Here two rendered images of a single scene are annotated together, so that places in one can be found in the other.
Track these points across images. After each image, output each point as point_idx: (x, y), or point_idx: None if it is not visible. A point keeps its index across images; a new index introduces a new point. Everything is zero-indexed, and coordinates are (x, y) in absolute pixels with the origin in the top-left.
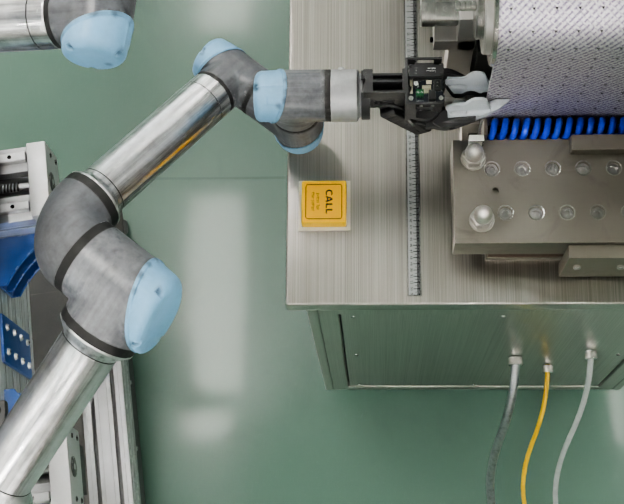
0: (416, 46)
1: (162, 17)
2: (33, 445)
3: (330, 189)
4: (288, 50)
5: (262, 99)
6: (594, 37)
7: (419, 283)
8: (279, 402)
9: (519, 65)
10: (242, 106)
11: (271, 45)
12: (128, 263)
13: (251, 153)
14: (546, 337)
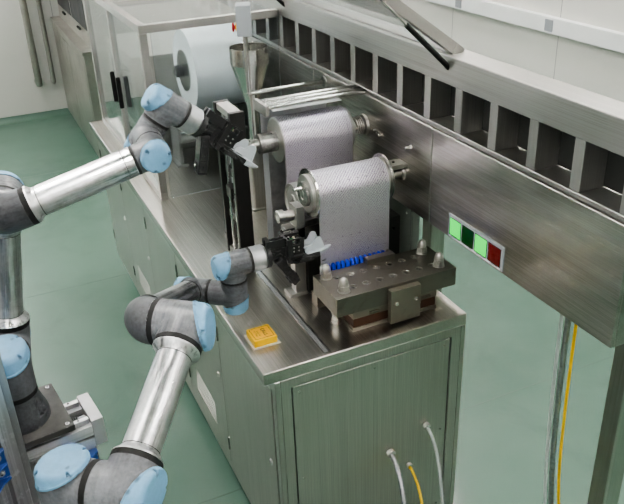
0: (273, 285)
1: (104, 456)
2: (158, 408)
3: (262, 328)
4: (185, 446)
5: (219, 260)
6: (355, 181)
7: (327, 347)
8: None
9: (330, 209)
10: (205, 294)
11: (174, 447)
12: (185, 300)
13: (184, 496)
14: (400, 405)
